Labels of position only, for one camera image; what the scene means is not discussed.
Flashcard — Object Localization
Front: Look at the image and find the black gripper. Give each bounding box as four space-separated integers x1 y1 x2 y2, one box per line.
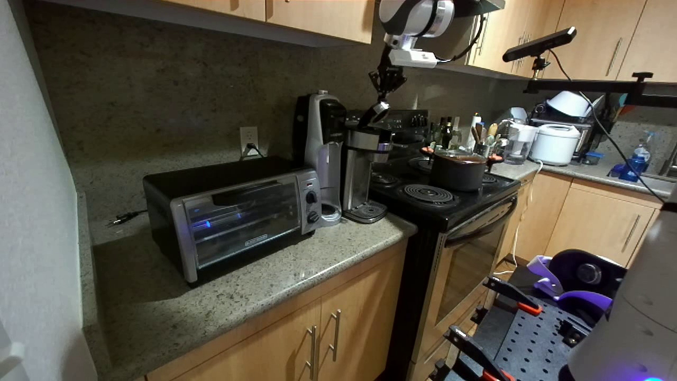
366 47 411 113

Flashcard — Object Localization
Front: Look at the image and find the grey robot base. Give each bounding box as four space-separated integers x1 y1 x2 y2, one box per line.
559 203 677 381

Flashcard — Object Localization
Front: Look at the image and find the stainless steel coffeemaker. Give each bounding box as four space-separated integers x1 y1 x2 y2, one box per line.
341 128 391 227

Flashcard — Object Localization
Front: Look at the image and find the black silver drink appliance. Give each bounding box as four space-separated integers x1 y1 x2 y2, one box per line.
292 89 349 227

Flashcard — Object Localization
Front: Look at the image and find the kitchen utensil holder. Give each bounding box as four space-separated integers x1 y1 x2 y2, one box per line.
465 110 495 157

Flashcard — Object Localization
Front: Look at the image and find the large coil burner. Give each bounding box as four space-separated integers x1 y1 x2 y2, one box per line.
394 179 462 212

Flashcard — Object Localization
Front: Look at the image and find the dark cooking pot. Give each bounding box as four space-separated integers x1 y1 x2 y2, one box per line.
421 143 506 195

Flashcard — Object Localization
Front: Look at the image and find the clear plastic jug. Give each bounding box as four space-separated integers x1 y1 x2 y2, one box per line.
503 120 540 166

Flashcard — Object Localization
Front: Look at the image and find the black electric stove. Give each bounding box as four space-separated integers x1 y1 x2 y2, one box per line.
367 151 522 381

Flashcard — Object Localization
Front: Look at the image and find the white rice cooker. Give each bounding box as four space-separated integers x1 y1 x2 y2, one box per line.
529 122 582 170

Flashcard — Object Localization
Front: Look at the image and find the silver black toaster oven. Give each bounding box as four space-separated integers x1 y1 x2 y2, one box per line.
141 154 325 285

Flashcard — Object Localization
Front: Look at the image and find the white bowl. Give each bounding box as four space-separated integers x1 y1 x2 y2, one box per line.
546 89 592 120

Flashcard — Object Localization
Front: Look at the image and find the dark dish rack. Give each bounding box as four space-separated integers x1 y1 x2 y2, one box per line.
526 89 624 143

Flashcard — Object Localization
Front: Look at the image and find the black clamp orange tip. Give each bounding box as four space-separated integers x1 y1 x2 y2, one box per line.
445 327 518 381
485 276 546 317

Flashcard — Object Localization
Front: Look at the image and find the wooden upper corner cabinet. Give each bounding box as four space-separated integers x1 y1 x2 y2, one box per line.
467 0 677 85

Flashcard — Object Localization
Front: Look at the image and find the wooden corner cabinet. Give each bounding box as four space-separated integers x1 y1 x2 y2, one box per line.
512 171 665 271
467 0 677 85

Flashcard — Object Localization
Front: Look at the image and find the wooden lower corner cabinet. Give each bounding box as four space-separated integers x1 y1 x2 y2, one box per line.
512 171 665 271

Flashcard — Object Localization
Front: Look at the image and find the blue object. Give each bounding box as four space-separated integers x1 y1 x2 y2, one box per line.
610 160 640 185

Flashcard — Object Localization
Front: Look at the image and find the clear water bottle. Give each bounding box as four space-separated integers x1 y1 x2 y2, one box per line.
629 136 653 177

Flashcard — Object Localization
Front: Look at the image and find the purple black device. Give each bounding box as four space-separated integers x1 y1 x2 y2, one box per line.
525 248 629 328

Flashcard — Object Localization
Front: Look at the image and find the black perforated plate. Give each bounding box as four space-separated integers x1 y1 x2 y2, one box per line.
430 276 597 381

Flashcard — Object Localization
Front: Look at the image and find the white wall outlet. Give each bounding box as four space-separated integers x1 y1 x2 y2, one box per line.
237 125 262 158

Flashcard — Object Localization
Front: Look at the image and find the black bar camera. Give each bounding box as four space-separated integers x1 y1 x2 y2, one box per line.
502 26 579 63

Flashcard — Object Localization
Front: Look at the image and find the thin black camera cable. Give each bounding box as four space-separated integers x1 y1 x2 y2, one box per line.
547 49 669 203

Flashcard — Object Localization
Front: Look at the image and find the black power plug cable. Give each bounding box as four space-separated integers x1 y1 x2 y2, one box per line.
107 206 151 229

